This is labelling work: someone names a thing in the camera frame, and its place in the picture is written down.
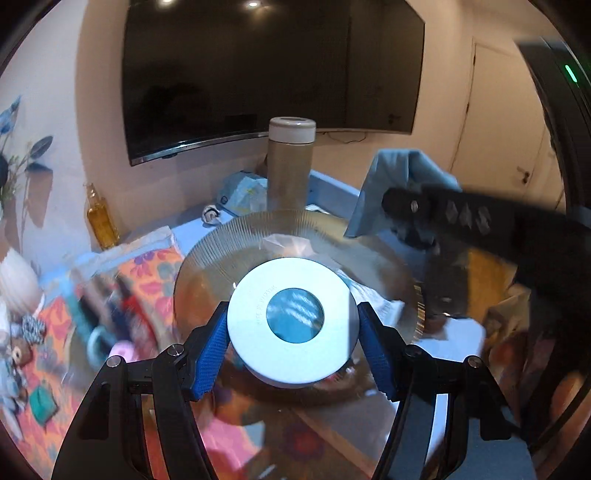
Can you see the light blue pouch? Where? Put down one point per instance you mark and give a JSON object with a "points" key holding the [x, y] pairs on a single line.
{"points": [[240, 194]]}

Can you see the black curved television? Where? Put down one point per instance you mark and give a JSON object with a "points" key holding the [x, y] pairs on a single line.
{"points": [[268, 74]]}

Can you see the white door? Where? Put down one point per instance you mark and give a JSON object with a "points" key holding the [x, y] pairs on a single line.
{"points": [[498, 115]]}

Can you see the blue-grey cloth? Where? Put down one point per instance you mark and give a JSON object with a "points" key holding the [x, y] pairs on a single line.
{"points": [[388, 170]]}

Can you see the gingham scrunchie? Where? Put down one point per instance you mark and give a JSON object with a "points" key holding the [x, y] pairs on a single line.
{"points": [[30, 330]]}

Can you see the artificial flower bouquet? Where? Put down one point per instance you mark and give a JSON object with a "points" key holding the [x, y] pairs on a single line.
{"points": [[14, 152]]}

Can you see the white ribbed vase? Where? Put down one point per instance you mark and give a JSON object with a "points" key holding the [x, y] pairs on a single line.
{"points": [[16, 281]]}

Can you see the amber perfume bottle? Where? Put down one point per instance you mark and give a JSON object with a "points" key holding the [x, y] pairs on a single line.
{"points": [[99, 221]]}

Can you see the floral woven table mat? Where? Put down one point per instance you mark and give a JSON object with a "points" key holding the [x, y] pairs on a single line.
{"points": [[157, 277]]}

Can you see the teal cloth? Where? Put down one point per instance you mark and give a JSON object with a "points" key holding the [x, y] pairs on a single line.
{"points": [[44, 405]]}

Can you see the small panda figure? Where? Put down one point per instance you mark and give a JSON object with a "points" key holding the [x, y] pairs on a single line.
{"points": [[211, 214]]}

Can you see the white round jar lid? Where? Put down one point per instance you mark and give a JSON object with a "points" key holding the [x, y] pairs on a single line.
{"points": [[258, 341]]}

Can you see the wooden pen holder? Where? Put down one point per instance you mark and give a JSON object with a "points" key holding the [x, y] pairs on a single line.
{"points": [[496, 277]]}

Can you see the ribbed glass jar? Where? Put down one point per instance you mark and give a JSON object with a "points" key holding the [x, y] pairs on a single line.
{"points": [[221, 258]]}

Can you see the brown plush bear toy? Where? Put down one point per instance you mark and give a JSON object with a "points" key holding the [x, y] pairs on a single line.
{"points": [[18, 357]]}

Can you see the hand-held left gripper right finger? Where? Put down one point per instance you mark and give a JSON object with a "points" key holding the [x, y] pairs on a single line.
{"points": [[376, 355]]}

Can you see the light blue table cloth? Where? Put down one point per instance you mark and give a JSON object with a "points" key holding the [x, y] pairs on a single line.
{"points": [[330, 187]]}

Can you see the beige thermos bottle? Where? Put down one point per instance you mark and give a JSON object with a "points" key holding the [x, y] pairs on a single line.
{"points": [[291, 175]]}

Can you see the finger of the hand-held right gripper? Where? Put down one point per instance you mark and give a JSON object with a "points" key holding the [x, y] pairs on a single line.
{"points": [[461, 214], [445, 286]]}

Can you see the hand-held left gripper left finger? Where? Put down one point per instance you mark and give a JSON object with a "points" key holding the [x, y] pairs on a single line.
{"points": [[212, 364]]}

